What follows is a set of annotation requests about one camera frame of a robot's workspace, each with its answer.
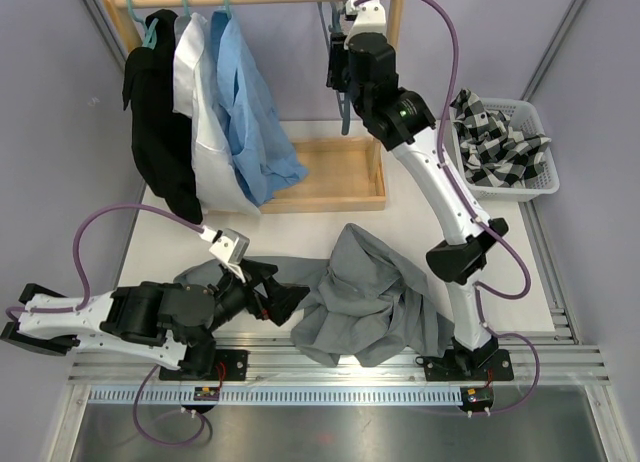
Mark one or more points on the teal hanger of white shirt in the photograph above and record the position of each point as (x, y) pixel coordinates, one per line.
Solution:
(186, 8)

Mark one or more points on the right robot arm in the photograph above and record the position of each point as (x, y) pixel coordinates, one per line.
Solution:
(363, 67)

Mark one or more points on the teal hanger of black shirt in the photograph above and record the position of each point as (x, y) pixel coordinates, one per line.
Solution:
(149, 29)

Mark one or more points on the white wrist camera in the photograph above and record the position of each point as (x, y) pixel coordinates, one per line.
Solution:
(228, 248)
(370, 17)

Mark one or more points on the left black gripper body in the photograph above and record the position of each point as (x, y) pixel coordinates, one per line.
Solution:
(240, 296)

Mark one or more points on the aluminium mounting rail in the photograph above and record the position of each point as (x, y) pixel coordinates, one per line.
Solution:
(277, 374)

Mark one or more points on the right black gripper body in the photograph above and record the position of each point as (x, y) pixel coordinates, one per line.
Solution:
(338, 77)

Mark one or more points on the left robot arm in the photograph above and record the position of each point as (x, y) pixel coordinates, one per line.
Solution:
(169, 324)

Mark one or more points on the wooden clothes rack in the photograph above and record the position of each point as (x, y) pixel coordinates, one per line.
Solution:
(345, 172)

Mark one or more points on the grey shirt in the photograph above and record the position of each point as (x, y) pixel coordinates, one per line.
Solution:
(365, 300)

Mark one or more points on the light blue shirt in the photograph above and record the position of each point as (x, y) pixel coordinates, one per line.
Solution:
(263, 155)

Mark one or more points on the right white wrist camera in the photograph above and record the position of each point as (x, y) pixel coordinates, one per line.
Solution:
(370, 17)

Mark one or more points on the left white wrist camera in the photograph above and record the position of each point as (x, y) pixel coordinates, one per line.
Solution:
(228, 248)

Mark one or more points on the black white checkered shirt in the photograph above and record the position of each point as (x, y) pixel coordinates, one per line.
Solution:
(494, 153)

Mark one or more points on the teal hanger of blue shirt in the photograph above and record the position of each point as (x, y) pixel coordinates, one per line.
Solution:
(227, 8)

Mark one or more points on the blue-grey hanger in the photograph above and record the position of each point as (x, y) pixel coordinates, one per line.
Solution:
(335, 27)

